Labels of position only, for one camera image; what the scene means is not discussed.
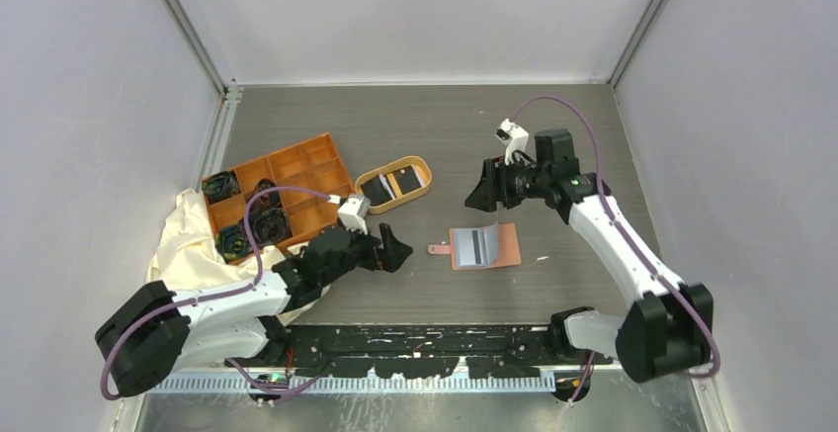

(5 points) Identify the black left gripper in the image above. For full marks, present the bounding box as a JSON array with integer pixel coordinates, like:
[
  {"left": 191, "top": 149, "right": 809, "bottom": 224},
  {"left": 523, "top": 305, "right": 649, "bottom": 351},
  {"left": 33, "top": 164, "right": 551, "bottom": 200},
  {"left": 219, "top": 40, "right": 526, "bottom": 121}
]
[{"left": 320, "top": 218, "right": 412, "bottom": 287}]

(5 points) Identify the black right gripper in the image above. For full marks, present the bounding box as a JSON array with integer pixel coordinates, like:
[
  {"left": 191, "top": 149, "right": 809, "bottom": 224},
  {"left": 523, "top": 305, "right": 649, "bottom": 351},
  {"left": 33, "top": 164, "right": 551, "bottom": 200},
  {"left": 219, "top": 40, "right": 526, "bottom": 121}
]
[{"left": 465, "top": 151, "right": 550, "bottom": 213}]

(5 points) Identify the black card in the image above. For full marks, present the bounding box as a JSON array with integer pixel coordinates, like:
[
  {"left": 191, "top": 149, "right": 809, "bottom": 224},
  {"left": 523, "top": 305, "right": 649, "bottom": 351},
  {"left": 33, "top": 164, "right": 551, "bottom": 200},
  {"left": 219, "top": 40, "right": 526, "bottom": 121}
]
[
  {"left": 360, "top": 175, "right": 394, "bottom": 207},
  {"left": 393, "top": 166, "right": 423, "bottom": 197}
]

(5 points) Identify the oval wooden card tray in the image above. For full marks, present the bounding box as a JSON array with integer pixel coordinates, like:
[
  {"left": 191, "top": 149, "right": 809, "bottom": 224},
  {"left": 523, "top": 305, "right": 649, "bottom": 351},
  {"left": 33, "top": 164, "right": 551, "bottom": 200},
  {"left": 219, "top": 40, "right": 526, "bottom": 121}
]
[{"left": 354, "top": 155, "right": 433, "bottom": 215}]

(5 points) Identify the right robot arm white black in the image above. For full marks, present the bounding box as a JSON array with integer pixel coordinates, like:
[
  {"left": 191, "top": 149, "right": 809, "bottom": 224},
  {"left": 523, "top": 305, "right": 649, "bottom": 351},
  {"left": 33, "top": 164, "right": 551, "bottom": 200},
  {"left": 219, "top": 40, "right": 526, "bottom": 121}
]
[{"left": 464, "top": 122, "right": 717, "bottom": 383}]

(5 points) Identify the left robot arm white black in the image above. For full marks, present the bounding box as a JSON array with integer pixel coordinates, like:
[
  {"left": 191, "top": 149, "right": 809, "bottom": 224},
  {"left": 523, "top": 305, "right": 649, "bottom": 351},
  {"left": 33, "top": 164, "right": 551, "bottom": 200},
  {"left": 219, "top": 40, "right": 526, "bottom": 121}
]
[{"left": 94, "top": 223, "right": 413, "bottom": 400}]

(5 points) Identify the orange compartment tray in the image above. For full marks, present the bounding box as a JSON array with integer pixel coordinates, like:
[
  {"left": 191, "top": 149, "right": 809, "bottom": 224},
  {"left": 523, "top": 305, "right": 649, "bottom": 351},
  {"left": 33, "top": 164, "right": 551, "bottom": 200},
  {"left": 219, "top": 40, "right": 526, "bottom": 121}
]
[{"left": 204, "top": 133, "right": 355, "bottom": 253}]

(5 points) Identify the dark rolled belt lower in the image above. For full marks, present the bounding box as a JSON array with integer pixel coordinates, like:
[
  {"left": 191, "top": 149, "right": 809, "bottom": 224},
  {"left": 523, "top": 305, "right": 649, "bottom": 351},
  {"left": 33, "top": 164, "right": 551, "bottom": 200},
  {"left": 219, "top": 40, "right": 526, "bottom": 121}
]
[{"left": 249, "top": 208, "right": 292, "bottom": 248}]

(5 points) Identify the dark rolled belt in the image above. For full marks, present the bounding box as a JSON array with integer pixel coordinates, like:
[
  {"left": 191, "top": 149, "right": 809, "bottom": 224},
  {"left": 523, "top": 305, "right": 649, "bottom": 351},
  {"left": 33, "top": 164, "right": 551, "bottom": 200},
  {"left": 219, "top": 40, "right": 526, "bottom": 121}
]
[
  {"left": 249, "top": 208, "right": 292, "bottom": 248},
  {"left": 201, "top": 170, "right": 241, "bottom": 205},
  {"left": 252, "top": 178, "right": 282, "bottom": 211},
  {"left": 215, "top": 224, "right": 253, "bottom": 264}
]

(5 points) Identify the dark rolled belt middle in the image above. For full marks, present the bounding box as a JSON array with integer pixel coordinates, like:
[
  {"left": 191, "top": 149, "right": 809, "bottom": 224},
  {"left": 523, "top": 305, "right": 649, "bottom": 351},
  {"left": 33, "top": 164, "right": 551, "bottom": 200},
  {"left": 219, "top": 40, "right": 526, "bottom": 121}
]
[{"left": 252, "top": 178, "right": 282, "bottom": 211}]

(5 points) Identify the dark rolled belt bottom left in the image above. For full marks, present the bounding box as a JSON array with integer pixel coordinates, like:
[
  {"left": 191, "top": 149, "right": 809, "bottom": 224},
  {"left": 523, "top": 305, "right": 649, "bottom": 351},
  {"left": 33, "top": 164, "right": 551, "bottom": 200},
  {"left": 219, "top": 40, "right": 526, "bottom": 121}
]
[{"left": 215, "top": 224, "right": 253, "bottom": 264}]

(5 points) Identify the dark rolled belt upper left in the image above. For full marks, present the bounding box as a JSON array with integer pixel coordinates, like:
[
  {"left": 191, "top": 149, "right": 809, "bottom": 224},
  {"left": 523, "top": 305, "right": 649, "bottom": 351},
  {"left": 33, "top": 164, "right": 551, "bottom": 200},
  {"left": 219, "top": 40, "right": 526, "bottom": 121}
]
[{"left": 201, "top": 170, "right": 241, "bottom": 205}]

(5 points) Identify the cream cloth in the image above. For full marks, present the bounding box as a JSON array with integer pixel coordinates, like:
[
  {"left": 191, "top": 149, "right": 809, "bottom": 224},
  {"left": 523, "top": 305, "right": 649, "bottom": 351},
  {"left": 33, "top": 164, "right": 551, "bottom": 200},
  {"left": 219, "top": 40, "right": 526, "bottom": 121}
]
[{"left": 146, "top": 188, "right": 329, "bottom": 325}]

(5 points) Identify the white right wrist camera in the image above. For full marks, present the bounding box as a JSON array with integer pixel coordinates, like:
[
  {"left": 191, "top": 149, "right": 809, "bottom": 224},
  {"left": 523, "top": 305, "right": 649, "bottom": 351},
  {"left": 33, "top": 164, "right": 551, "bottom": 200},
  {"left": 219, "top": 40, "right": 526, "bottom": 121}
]
[{"left": 495, "top": 119, "right": 530, "bottom": 165}]

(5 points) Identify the black mounting base plate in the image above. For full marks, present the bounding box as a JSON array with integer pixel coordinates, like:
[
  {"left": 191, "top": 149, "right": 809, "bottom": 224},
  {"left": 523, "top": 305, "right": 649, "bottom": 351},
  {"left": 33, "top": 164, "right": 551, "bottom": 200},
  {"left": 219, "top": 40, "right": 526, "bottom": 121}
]
[{"left": 237, "top": 324, "right": 585, "bottom": 380}]

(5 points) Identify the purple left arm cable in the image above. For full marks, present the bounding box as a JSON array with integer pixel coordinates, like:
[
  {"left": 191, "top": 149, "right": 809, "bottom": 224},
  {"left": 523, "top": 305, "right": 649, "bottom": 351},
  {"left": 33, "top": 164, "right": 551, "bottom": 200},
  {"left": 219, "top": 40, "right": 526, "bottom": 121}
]
[{"left": 99, "top": 186, "right": 342, "bottom": 402}]

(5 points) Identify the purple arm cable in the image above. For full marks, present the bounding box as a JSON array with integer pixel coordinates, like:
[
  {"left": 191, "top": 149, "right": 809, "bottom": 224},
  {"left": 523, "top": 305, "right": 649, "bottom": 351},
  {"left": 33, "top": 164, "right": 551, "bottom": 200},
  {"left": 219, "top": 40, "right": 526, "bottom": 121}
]
[
  {"left": 509, "top": 95, "right": 721, "bottom": 380},
  {"left": 99, "top": 186, "right": 342, "bottom": 402}
]

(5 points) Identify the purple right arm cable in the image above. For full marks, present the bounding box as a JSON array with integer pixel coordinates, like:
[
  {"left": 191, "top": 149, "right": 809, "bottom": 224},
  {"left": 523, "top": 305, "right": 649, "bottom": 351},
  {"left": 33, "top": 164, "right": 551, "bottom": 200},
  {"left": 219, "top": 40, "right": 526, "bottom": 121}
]
[{"left": 509, "top": 95, "right": 721, "bottom": 380}]

